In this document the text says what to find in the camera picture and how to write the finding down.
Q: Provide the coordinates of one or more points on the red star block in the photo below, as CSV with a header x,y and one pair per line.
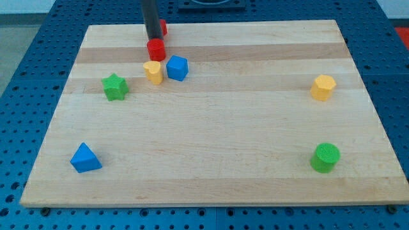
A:
x,y
163,25

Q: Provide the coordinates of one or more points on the yellow hexagon block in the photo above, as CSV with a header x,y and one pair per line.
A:
x,y
323,87

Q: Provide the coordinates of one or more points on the red cylinder block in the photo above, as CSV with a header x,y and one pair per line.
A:
x,y
156,49

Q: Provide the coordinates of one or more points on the blue triangle block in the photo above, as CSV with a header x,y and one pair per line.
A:
x,y
84,159

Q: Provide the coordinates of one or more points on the green star block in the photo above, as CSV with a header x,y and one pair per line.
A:
x,y
115,87

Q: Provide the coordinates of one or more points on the wooden board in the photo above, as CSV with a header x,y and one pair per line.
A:
x,y
240,130

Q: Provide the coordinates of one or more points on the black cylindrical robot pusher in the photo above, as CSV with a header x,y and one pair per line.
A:
x,y
151,19

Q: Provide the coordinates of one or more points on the green cylinder block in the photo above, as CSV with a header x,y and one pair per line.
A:
x,y
326,156

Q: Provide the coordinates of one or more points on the yellow heart block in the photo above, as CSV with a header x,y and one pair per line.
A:
x,y
153,71

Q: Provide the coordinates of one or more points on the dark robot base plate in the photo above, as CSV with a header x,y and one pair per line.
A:
x,y
210,4

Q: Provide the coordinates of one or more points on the blue cube block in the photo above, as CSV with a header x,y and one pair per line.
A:
x,y
177,68

